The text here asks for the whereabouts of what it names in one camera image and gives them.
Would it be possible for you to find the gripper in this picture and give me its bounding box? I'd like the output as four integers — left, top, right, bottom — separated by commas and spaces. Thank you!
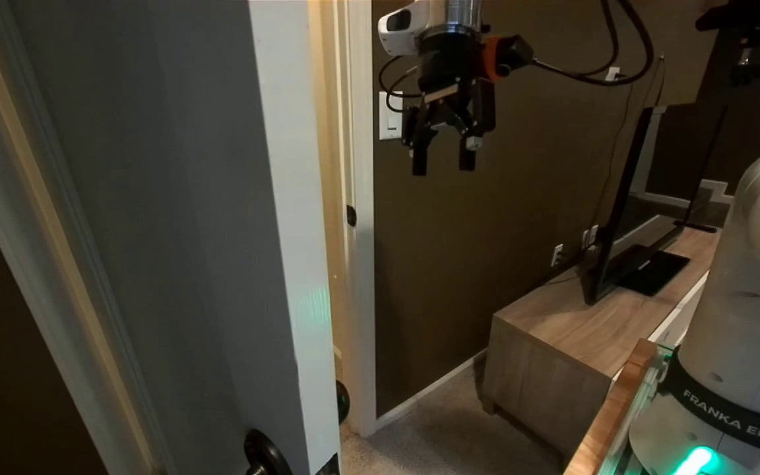
402, 25, 497, 177

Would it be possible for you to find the white door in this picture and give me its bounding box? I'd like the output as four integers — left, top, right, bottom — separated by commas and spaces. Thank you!
9, 0, 342, 475

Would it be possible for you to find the black flat television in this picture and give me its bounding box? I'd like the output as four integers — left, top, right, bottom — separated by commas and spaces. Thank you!
581, 104, 728, 306

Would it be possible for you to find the wooden television cabinet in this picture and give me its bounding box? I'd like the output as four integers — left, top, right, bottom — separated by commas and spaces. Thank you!
482, 226, 722, 464

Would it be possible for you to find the white light switch plate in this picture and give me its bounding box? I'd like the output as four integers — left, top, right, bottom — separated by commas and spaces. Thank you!
379, 90, 405, 141

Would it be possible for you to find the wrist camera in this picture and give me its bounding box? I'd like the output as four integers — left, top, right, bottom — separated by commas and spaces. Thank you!
482, 34, 536, 82

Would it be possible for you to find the white door frame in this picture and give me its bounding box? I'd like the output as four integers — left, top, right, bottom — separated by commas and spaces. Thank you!
307, 0, 378, 437

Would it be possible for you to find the black cable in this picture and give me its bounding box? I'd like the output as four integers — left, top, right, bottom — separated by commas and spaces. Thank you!
590, 55, 666, 233

